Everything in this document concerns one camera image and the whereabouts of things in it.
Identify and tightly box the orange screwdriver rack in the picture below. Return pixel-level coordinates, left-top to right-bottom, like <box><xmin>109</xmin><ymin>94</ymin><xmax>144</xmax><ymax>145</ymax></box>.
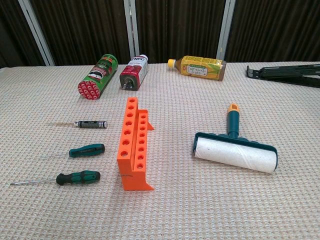
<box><xmin>116</xmin><ymin>96</ymin><xmax>156</xmax><ymax>192</ymax></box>

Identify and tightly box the green Pringles can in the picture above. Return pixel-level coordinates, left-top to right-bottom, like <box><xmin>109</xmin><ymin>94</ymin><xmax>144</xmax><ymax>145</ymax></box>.
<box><xmin>77</xmin><ymin>53</ymin><xmax>119</xmax><ymax>101</ymax></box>

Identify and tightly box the red NFC juice bottle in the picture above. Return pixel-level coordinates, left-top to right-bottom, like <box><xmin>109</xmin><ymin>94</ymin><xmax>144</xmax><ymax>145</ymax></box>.
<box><xmin>119</xmin><ymin>53</ymin><xmax>150</xmax><ymax>91</ymax></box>

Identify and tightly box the grey metal partition post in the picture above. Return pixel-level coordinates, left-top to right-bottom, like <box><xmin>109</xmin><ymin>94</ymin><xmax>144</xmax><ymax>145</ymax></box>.
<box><xmin>17</xmin><ymin>0</ymin><xmax>56</xmax><ymax>67</ymax></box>
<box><xmin>216</xmin><ymin>0</ymin><xmax>236</xmax><ymax>61</ymax></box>
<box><xmin>123</xmin><ymin>0</ymin><xmax>140</xmax><ymax>59</ymax></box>

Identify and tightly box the grey metal precision screwdriver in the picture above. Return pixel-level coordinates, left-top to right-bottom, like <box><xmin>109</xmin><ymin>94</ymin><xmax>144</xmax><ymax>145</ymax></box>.
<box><xmin>46</xmin><ymin>120</ymin><xmax>109</xmax><ymax>130</ymax></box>

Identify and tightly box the black folding stand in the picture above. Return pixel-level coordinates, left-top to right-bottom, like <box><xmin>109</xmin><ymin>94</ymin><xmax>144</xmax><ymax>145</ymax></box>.
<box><xmin>246</xmin><ymin>63</ymin><xmax>320</xmax><ymax>89</ymax></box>

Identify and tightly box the yellow tea bottle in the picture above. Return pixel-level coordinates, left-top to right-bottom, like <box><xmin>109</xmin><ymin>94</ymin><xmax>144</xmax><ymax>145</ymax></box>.
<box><xmin>167</xmin><ymin>55</ymin><xmax>227</xmax><ymax>82</ymax></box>

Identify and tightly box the beige woven tablecloth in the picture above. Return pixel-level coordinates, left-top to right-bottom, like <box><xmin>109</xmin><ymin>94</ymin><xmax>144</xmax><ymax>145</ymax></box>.
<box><xmin>0</xmin><ymin>61</ymin><xmax>320</xmax><ymax>240</ymax></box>

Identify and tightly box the slim teal screwdriver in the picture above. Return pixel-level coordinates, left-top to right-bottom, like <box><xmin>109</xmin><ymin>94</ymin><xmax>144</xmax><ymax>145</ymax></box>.
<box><xmin>41</xmin><ymin>143</ymin><xmax>106</xmax><ymax>159</ymax></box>

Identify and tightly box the green and black screwdriver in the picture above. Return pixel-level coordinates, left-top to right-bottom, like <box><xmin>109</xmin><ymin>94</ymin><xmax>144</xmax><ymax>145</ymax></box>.
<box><xmin>9</xmin><ymin>170</ymin><xmax>101</xmax><ymax>186</ymax></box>

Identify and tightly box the teal lint roller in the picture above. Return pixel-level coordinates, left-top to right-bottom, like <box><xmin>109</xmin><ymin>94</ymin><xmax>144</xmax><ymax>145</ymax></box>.
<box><xmin>191</xmin><ymin>103</ymin><xmax>278</xmax><ymax>174</ymax></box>

